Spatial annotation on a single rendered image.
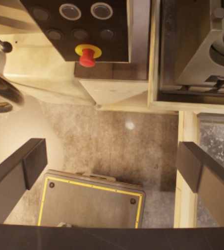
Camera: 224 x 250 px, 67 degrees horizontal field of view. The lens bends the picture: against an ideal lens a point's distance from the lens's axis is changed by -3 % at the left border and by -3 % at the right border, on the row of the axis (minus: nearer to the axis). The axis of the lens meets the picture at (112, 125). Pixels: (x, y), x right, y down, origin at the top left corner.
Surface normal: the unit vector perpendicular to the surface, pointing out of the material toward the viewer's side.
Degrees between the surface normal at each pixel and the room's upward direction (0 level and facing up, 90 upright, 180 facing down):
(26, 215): 0
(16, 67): 0
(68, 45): 90
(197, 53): 90
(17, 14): 90
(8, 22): 90
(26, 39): 0
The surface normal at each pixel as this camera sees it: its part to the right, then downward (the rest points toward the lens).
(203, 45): -0.07, 0.99
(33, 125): -0.11, -0.12
